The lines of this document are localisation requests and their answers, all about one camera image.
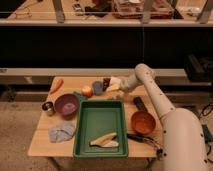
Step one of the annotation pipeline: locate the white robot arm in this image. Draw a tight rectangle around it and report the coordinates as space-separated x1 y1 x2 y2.
107 63 209 171

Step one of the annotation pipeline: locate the small blue-grey cup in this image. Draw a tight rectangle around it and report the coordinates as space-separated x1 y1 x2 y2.
92 81 103 96

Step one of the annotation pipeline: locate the white fork in tray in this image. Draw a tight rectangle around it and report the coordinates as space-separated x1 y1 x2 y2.
101 140 119 148

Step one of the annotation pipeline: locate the small metal cup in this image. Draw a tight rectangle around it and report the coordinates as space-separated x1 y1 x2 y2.
42 101 55 116

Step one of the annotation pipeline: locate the white bottle dark cap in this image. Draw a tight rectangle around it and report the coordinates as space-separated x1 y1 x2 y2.
103 78 111 91

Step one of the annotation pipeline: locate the orange round fruit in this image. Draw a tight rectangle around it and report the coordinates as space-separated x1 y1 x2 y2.
81 86 93 98

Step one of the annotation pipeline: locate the black rectangular block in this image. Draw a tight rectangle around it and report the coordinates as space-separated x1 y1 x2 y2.
133 96 147 112

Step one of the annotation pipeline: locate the green item behind bowl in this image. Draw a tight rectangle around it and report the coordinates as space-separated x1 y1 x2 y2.
73 92 88 102

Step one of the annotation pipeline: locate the green plastic tray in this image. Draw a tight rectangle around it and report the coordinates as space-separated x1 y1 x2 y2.
73 100 128 158

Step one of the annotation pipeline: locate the orange bowl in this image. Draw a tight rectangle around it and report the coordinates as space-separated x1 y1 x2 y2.
131 111 156 135

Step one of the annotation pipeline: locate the purple bowl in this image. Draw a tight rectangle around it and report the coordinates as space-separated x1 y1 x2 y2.
54 94 79 117

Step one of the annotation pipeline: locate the orange carrot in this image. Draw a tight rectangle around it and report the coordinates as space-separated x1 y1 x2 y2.
49 79 64 94

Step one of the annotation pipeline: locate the crumpled lilac cloth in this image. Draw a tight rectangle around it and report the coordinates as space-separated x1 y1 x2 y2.
48 122 76 143

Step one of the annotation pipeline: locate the clear container of items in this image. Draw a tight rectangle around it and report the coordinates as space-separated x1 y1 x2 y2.
112 0 174 19

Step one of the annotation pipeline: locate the wooden table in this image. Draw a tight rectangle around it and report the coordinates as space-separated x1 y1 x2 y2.
27 76 168 159

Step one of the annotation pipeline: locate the black box on shelf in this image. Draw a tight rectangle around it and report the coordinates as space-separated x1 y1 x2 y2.
184 55 213 82

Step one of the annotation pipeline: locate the black handled tool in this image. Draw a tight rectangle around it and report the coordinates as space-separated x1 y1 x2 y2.
127 133 161 149

